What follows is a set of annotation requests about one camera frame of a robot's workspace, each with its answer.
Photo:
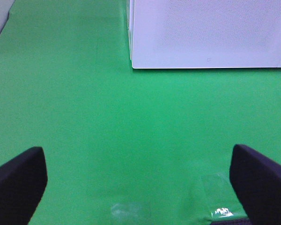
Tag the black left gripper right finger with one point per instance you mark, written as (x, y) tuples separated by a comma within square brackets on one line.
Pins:
[(256, 180)]

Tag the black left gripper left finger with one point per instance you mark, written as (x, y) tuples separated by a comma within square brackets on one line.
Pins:
[(23, 181)]

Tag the clear tape patch right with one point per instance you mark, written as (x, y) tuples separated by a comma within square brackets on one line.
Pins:
[(221, 200)]

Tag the clear tape patch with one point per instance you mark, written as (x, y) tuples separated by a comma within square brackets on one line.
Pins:
[(221, 200), (132, 213)]

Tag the clear tape patch centre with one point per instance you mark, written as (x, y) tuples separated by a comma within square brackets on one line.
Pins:
[(132, 213)]

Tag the green table cloth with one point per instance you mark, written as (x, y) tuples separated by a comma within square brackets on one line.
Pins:
[(112, 134)]

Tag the white microwave oven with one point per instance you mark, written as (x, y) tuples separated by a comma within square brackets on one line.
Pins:
[(204, 33)]

